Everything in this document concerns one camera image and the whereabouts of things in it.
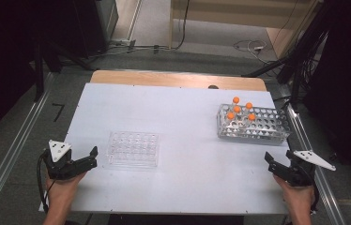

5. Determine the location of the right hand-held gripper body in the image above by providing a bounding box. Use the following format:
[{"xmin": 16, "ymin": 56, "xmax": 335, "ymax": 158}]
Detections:
[{"xmin": 284, "ymin": 150, "xmax": 337, "ymax": 188}]

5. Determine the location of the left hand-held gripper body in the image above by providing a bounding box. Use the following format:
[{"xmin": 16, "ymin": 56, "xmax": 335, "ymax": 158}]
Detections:
[{"xmin": 42, "ymin": 139, "xmax": 83, "ymax": 181}]

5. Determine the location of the perforated metal tube rack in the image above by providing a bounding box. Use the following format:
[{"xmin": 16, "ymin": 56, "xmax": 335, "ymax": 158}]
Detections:
[{"xmin": 216, "ymin": 103, "xmax": 292, "ymax": 145}]

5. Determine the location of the clear plastic tube rack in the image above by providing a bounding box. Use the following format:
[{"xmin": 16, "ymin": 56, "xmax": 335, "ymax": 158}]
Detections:
[{"xmin": 105, "ymin": 130, "xmax": 160, "ymax": 170}]

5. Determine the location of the person's left hand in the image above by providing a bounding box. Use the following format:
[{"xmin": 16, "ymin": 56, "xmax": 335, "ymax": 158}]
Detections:
[{"xmin": 45, "ymin": 172, "xmax": 87, "ymax": 204}]

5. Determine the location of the person's right hand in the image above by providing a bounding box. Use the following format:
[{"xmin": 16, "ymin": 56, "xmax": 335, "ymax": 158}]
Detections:
[{"xmin": 272, "ymin": 174, "xmax": 316, "ymax": 214}]

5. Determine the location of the white board sheet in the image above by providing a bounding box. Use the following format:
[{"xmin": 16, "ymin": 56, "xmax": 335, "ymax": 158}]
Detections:
[{"xmin": 38, "ymin": 82, "xmax": 313, "ymax": 217}]

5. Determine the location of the black cabinet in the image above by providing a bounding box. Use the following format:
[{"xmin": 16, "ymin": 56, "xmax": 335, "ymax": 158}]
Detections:
[{"xmin": 73, "ymin": 0, "xmax": 119, "ymax": 59}]

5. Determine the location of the light wooden furniture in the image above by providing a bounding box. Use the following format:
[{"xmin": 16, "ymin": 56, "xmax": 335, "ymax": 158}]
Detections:
[{"xmin": 168, "ymin": 0, "xmax": 322, "ymax": 60}]

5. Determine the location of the left hand-held gripper black cable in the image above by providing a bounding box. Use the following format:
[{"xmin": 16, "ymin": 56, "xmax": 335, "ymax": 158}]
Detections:
[{"xmin": 36, "ymin": 149, "xmax": 51, "ymax": 214}]

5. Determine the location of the hand-held gripper black cable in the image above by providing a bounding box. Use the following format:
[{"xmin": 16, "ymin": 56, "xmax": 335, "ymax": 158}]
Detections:
[
  {"xmin": 36, "ymin": 149, "xmax": 51, "ymax": 214},
  {"xmin": 301, "ymin": 162, "xmax": 321, "ymax": 214}
]

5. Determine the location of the right hand-held gripper black cable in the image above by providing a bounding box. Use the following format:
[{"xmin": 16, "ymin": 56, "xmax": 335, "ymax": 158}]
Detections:
[{"xmin": 301, "ymin": 162, "xmax": 321, "ymax": 214}]

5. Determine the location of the aluminium floor rail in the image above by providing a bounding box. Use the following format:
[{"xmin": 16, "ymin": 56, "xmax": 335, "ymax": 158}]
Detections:
[
  {"xmin": 0, "ymin": 73, "xmax": 55, "ymax": 225},
  {"xmin": 284, "ymin": 102, "xmax": 346, "ymax": 225}
]

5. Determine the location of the black metal stand with cables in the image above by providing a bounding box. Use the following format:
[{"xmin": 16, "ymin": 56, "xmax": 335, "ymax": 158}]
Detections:
[{"xmin": 242, "ymin": 0, "xmax": 331, "ymax": 107}]

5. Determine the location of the white coiled cable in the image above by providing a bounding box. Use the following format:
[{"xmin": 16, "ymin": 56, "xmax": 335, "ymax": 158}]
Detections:
[{"xmin": 233, "ymin": 39, "xmax": 278, "ymax": 65}]

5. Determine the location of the grey floor cable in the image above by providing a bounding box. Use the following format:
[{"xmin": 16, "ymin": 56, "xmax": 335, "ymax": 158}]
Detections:
[{"xmin": 85, "ymin": 43, "xmax": 172, "ymax": 59}]

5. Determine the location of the hanging black cable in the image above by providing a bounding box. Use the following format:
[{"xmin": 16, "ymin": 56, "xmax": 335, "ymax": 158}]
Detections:
[{"xmin": 170, "ymin": 0, "xmax": 191, "ymax": 51}]

